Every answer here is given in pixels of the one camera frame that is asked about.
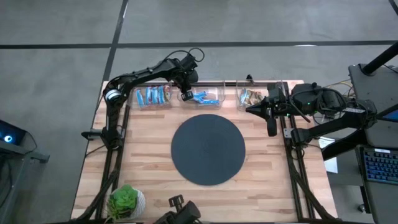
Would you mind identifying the succulent in white pot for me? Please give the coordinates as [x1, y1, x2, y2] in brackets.
[106, 184, 147, 221]

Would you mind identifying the black device blue light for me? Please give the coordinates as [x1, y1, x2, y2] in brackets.
[0, 119, 27, 146]

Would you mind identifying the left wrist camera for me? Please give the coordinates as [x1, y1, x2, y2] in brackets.
[178, 55, 200, 74]

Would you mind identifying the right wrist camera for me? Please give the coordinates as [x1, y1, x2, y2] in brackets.
[267, 82, 287, 100]

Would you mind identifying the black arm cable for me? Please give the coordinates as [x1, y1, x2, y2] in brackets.
[163, 47, 205, 68]
[281, 101, 312, 123]

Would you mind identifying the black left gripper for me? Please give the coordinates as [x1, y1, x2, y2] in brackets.
[178, 70, 199, 102]

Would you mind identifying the grey side desk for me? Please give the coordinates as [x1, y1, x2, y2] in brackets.
[348, 63, 398, 224]

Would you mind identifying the dark round plate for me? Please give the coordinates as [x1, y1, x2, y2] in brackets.
[170, 113, 246, 187]

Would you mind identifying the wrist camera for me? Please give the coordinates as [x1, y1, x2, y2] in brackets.
[267, 82, 287, 100]
[178, 55, 200, 74]

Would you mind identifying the black pole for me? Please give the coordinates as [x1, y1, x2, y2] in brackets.
[362, 42, 398, 76]

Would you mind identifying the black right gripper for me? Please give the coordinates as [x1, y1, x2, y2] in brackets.
[245, 98, 292, 137]

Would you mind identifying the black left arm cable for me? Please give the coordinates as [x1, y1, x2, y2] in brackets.
[163, 47, 205, 68]

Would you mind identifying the black monitor blue screen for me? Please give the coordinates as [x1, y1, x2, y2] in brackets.
[375, 104, 398, 124]

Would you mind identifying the clear plastic bin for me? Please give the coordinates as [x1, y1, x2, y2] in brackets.
[178, 80, 228, 110]
[235, 79, 287, 112]
[132, 81, 174, 110]

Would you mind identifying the white paper sheet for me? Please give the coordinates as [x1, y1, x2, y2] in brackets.
[318, 136, 339, 174]

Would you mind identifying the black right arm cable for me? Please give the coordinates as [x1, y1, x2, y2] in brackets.
[281, 101, 312, 123]

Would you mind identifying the backlit keyboard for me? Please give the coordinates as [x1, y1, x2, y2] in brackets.
[362, 148, 398, 185]

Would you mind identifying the yellow cable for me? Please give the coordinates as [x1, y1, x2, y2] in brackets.
[323, 80, 354, 96]

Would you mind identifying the black aluminium rig frame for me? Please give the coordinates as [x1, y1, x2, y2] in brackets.
[71, 79, 340, 224]

